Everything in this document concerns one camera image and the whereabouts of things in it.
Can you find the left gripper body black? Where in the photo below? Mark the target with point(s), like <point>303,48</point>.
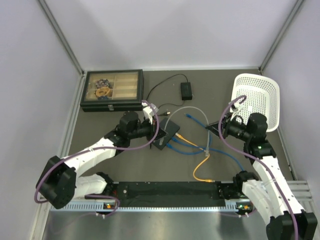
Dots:
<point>146,129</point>

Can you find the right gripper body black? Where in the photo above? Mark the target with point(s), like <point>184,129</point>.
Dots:
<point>234,128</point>

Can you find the black network switch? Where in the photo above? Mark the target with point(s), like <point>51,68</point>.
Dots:
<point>166,133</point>

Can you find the black power adapter with cord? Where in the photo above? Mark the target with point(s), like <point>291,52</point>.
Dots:
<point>185,90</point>

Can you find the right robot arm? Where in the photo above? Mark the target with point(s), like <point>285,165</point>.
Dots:
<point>285,218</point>

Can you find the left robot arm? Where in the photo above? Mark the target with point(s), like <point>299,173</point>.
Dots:
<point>62,180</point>

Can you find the white perforated plastic basket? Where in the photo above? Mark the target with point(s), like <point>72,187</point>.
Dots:
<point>262,96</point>

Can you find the black jewelry display box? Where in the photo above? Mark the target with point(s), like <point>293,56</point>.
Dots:
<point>113,91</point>

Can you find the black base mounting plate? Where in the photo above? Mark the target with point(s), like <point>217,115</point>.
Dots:
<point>174,194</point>

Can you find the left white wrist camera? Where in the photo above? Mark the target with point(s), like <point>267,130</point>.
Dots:
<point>147,109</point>

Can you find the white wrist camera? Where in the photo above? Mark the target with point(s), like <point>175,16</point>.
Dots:
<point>235,109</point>
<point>147,109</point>

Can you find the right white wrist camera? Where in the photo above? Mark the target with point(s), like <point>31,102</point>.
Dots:
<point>235,109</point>

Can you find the white slotted cable duct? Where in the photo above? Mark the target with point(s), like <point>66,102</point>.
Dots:
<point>108,206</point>

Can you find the aluminium frame rail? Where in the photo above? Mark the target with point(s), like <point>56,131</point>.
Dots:
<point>301,191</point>

